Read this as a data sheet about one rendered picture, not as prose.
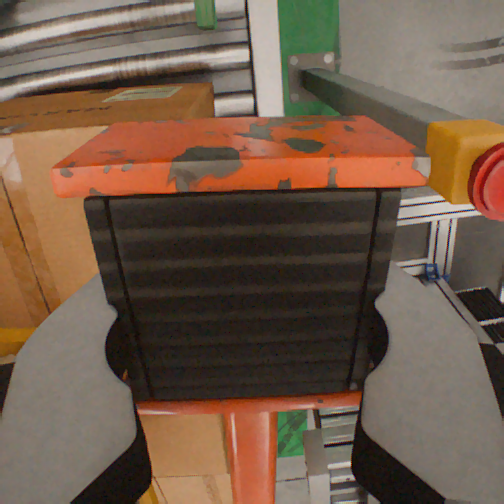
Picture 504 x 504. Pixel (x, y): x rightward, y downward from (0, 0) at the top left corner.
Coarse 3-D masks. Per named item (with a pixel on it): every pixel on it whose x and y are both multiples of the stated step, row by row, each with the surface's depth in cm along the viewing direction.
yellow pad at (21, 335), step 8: (0, 328) 29; (8, 328) 29; (16, 328) 29; (24, 328) 29; (32, 328) 29; (0, 336) 28; (8, 336) 28; (16, 336) 28; (24, 336) 28; (0, 344) 28; (8, 344) 28; (16, 344) 28; (0, 352) 28; (8, 352) 28; (16, 352) 28; (152, 488) 41; (144, 496) 40; (152, 496) 41
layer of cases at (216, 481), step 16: (160, 480) 137; (176, 480) 137; (192, 480) 137; (208, 480) 137; (224, 480) 138; (160, 496) 143; (176, 496) 143; (192, 496) 143; (208, 496) 144; (224, 496) 144
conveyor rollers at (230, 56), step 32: (0, 0) 61; (160, 0) 64; (192, 0) 63; (224, 0) 63; (0, 32) 64; (32, 32) 64; (64, 32) 64; (96, 32) 65; (128, 32) 67; (96, 64) 68; (128, 64) 68; (160, 64) 68; (192, 64) 68; (224, 64) 69; (0, 96) 69; (32, 96) 70; (224, 96) 72
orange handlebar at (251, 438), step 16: (224, 416) 15; (240, 416) 14; (256, 416) 14; (272, 416) 15; (240, 432) 15; (256, 432) 15; (272, 432) 15; (240, 448) 15; (256, 448) 15; (272, 448) 16; (240, 464) 16; (256, 464) 16; (272, 464) 16; (240, 480) 17; (256, 480) 17; (272, 480) 17; (240, 496) 18; (256, 496) 18; (272, 496) 18
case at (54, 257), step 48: (48, 96) 66; (96, 96) 59; (144, 96) 54; (192, 96) 51; (0, 144) 36; (48, 144) 36; (0, 192) 38; (48, 192) 38; (0, 240) 41; (48, 240) 41; (0, 288) 44; (48, 288) 44; (192, 432) 58
